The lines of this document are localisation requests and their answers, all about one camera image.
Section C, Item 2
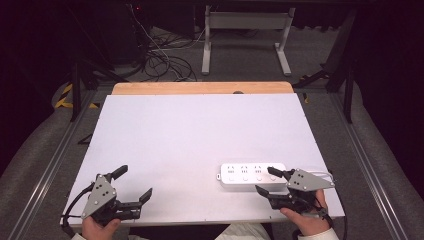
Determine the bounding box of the yellow black hazard tape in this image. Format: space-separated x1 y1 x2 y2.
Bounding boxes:
54 82 101 110

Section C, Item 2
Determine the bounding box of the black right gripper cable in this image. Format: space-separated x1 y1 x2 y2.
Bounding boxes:
292 205 348 240

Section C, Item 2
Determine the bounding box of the tangle of black floor cables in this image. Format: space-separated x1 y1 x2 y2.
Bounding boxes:
139 28 261 83

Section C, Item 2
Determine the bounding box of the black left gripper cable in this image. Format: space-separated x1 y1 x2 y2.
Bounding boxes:
60 182 97 238

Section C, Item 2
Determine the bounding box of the white power strip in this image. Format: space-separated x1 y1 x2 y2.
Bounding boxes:
216 162 290 193

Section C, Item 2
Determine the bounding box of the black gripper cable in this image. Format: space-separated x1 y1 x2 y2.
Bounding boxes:
292 205 348 240
60 182 97 238

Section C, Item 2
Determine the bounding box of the black table bracket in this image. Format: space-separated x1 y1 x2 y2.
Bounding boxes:
77 133 94 146

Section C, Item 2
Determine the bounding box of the person's white clothing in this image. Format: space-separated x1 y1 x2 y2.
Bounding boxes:
128 222 274 240

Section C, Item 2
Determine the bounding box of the white metal table frame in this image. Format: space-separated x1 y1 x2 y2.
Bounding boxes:
201 5 297 77

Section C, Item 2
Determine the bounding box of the person's left hand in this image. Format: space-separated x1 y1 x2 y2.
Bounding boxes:
81 215 122 240

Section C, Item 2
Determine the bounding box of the black metal stand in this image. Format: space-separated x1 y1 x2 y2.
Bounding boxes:
67 58 130 123
292 9 358 125

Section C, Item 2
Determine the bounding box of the white floor cable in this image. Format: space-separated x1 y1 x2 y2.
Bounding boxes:
128 3 208 82

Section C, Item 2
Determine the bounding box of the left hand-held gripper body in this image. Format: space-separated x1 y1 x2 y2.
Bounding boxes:
80 173 143 226

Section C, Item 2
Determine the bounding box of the person's right hand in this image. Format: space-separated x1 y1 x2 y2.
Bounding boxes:
279 189 332 237

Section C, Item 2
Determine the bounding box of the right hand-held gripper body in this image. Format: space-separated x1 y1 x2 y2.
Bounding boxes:
269 168 336 215

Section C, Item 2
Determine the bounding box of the aluminium floor rail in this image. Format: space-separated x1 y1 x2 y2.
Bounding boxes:
328 90 410 240
6 89 101 240

